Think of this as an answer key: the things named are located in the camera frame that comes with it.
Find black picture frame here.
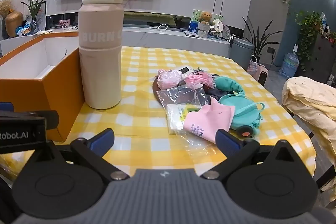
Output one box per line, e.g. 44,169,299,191
34,1,47,31

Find woven bag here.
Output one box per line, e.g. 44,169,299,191
247,54,260,77

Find pink heater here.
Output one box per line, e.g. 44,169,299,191
257,64,269,87

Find blue water jug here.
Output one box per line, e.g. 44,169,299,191
278,52,300,79

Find pink tassel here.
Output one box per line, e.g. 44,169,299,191
184,72,215,88

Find brown teddy bear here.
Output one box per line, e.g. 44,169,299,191
198,12,213,24

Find dark cabinet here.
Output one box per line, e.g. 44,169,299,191
304,29,336,83

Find pink paper bag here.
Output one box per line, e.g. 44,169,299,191
182,97,236,142

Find dried flowers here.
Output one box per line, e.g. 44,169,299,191
0,0,14,18

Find orange cardboard box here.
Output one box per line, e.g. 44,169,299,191
0,30,88,143

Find pink satin pouch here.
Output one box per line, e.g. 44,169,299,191
157,69,184,90

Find green picture board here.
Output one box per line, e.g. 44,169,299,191
189,9,224,33

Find yellow checked tablecloth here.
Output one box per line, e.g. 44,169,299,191
0,46,317,189

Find small black white packet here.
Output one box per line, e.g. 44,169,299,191
178,65,195,77

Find pink water bottle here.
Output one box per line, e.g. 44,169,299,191
78,0,131,110

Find long-leaf potted plant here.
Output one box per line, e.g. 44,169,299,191
242,17,280,62

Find white printed packet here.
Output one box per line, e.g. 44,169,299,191
166,104,203,135

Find white cable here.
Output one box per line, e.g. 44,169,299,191
148,24,169,32

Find white round fan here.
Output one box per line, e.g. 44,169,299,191
212,18,225,36

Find grey trash bin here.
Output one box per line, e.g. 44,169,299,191
230,38,255,70

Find bushy green plant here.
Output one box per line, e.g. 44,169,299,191
295,10,326,70

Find green plant in glass vase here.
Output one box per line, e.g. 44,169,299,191
20,0,51,33

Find gold vase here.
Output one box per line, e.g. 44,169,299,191
5,10,24,38

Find chair with yellow cover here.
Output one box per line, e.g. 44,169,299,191
282,76,336,196

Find teal knit backpack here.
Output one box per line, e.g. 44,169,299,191
218,94,264,138

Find white marble tv console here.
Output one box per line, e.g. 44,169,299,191
0,27,238,57

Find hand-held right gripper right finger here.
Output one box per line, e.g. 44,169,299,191
201,129,298,182

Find blue snack bag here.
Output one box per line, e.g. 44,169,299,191
16,24,34,37

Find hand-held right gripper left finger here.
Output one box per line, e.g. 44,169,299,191
47,129,130,183

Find clear plastic bag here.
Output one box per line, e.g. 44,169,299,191
156,87,210,109

